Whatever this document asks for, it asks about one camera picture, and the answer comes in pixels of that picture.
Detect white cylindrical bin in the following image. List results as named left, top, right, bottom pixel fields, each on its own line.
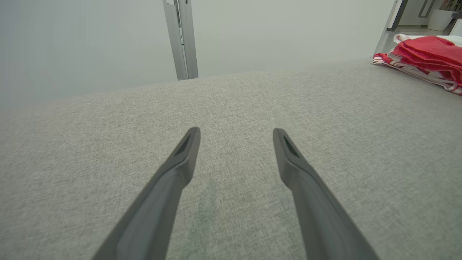
left=428, top=9, right=454, bottom=31

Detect red shorts white stripes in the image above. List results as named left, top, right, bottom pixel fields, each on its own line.
left=392, top=34, right=462, bottom=82

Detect red basketball jersey number 23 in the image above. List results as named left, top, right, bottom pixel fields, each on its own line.
left=372, top=52, right=462, bottom=96

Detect grey partition end post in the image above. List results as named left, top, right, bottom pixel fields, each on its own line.
left=374, top=0, right=400, bottom=55

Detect grey metal partition post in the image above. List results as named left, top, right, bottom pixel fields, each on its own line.
left=162, top=0, right=199, bottom=81

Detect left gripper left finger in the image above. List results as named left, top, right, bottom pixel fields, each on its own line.
left=92, top=126, right=201, bottom=260

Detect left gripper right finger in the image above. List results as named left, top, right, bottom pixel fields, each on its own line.
left=273, top=127, right=380, bottom=260

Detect dark door frame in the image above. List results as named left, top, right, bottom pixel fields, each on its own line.
left=389, top=0, right=409, bottom=32

